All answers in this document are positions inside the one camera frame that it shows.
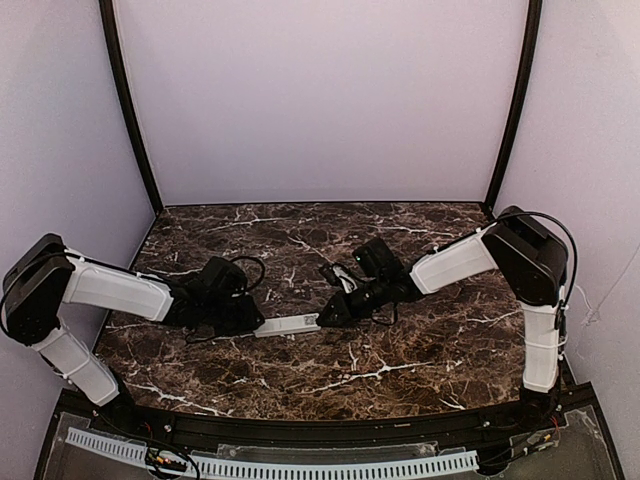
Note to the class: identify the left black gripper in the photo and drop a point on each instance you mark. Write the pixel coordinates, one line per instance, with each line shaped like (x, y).
(232, 314)

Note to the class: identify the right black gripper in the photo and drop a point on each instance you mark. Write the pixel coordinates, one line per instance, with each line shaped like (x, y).
(347, 303)

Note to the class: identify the white remote control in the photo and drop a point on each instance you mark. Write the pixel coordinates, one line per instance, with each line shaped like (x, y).
(297, 324)

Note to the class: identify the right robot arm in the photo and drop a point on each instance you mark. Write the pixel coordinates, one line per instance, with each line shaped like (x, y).
(534, 253)

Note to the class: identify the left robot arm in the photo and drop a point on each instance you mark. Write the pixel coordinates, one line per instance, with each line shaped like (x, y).
(49, 274)

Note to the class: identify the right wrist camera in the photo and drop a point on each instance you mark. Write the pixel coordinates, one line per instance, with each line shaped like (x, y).
(339, 275)

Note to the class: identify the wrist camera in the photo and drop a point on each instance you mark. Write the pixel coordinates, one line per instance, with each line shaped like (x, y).
(339, 275)
(240, 284)

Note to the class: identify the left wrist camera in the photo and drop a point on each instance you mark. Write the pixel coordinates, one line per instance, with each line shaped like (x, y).
(240, 284)

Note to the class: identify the black front rail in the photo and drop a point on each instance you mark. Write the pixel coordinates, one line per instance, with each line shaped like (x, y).
(482, 428)

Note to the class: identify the white slotted cable duct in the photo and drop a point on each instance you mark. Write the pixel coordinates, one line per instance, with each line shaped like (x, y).
(413, 461)

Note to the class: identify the left black frame post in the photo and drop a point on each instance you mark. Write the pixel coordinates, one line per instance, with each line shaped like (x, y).
(128, 111)

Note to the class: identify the black frame post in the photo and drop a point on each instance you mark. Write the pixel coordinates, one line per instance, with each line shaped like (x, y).
(526, 59)
(128, 111)

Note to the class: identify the right black frame post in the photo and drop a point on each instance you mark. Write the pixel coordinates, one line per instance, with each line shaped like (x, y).
(526, 59)

